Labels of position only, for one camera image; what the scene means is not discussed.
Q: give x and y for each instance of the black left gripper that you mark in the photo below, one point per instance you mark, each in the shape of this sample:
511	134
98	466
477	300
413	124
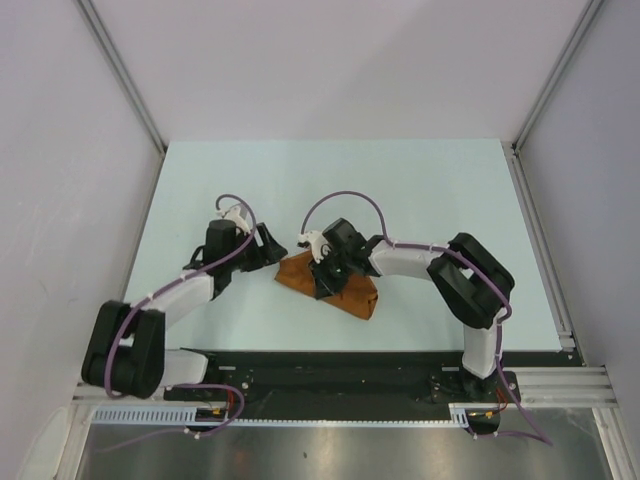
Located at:
263	255

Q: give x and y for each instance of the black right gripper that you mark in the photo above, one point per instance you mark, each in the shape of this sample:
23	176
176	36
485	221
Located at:
324	285

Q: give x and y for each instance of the orange cloth napkin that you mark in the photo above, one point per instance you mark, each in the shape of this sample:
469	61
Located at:
358	298

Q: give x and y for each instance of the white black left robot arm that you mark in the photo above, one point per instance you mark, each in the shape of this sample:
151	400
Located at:
127	351

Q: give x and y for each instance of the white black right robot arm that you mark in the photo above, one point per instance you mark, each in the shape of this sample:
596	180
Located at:
473	284

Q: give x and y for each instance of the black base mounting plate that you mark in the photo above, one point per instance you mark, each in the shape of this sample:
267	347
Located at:
340	386

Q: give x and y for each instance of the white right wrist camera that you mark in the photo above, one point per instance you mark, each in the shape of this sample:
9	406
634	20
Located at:
315	241

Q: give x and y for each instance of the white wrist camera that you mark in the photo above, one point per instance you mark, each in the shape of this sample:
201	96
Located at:
238	214
315	241

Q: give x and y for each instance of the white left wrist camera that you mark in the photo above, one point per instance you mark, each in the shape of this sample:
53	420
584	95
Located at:
238	214

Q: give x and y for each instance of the white slotted cable duct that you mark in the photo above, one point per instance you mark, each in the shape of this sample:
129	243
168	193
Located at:
205	417

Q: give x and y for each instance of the left aluminium corner post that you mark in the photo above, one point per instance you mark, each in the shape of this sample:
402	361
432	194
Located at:
114	60

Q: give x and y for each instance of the aluminium corner post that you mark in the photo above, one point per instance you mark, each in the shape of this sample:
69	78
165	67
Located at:
114	60
578	35

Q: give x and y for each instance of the right aluminium corner post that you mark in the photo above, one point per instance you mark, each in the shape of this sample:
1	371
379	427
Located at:
578	35

